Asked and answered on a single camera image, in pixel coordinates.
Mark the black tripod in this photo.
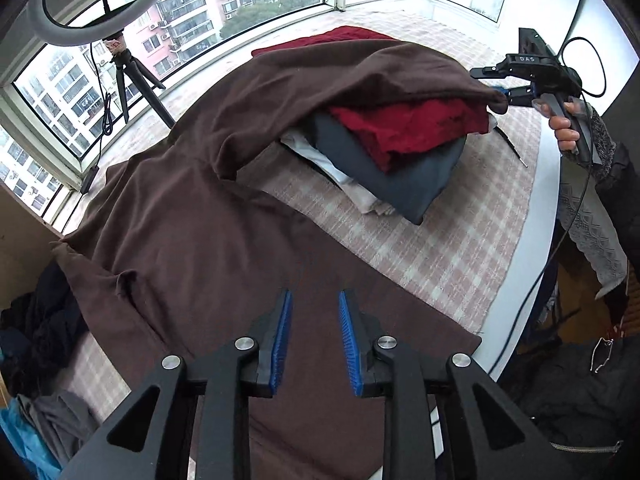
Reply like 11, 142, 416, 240
97, 0, 178, 128

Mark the dark grey garment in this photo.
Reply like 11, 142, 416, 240
307, 110, 468, 226

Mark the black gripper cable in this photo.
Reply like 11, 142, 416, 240
487, 36, 608, 378

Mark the ring light cable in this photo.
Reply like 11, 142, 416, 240
79, 50, 117, 196

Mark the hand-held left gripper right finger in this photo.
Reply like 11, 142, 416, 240
338, 290, 578, 480

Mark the grey lace knit cloth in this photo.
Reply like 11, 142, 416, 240
557, 170, 631, 301

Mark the red garment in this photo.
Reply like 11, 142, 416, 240
250, 26, 493, 175

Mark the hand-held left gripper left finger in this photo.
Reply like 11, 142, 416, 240
60, 287, 293, 480

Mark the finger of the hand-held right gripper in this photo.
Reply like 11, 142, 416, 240
491, 84, 540, 108
470, 61, 508, 81

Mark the pink plaid mat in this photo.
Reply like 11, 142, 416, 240
52, 7, 546, 413

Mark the black jacket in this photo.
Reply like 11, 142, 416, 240
500, 330, 640, 480

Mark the person's right hand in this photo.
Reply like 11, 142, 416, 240
548, 100, 592, 156

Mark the blue garment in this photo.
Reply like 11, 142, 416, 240
0, 402, 63, 480

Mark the brown garment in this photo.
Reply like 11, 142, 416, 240
50, 42, 511, 480

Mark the navy garment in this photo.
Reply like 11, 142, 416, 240
0, 260, 91, 401

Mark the person's right forearm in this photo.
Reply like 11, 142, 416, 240
580, 105, 640, 306

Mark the grey garment with white print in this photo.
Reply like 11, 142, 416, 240
17, 390, 101, 471

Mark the thin black rod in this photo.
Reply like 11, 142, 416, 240
492, 124, 528, 168

